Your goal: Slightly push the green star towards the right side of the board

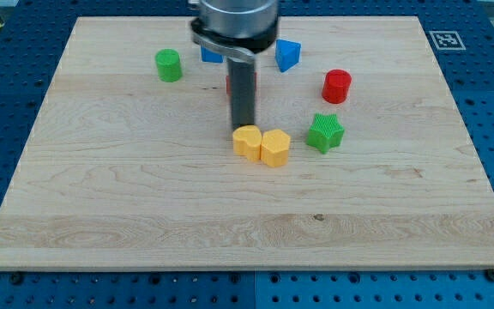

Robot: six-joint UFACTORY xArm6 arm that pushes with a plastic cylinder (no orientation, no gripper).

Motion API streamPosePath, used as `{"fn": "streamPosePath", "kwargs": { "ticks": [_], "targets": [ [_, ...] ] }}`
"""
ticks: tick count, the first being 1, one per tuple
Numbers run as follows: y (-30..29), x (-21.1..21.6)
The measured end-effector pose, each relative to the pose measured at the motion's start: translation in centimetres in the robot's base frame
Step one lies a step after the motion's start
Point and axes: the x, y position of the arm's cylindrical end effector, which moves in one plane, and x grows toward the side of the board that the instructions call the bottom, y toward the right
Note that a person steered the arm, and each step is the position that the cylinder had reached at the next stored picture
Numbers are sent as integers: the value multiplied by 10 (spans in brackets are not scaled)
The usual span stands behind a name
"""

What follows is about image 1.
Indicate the wooden board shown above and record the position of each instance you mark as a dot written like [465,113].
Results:
[125,172]

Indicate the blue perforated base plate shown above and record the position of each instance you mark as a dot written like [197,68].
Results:
[31,44]

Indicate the blue triangle block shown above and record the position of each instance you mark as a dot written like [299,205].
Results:
[287,54]

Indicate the yellow heart block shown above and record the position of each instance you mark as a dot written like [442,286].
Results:
[246,141]

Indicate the green cylinder block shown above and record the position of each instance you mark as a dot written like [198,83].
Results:
[168,64]

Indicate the blue cube block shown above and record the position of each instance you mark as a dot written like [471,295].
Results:
[210,56]

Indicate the red cylinder block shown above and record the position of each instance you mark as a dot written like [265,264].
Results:
[336,86]

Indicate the green star block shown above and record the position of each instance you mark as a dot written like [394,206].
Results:
[325,132]

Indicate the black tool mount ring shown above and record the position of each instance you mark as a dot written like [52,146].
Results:
[243,49]

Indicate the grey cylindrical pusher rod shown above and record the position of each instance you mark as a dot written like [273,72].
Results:
[242,92]

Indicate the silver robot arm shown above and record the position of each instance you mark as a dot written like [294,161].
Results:
[237,30]

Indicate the white fiducial marker tag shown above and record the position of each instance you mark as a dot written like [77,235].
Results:
[445,40]

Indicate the red block behind rod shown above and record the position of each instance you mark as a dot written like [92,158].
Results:
[228,85]

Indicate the yellow pentagon block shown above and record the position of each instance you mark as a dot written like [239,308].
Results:
[275,148]

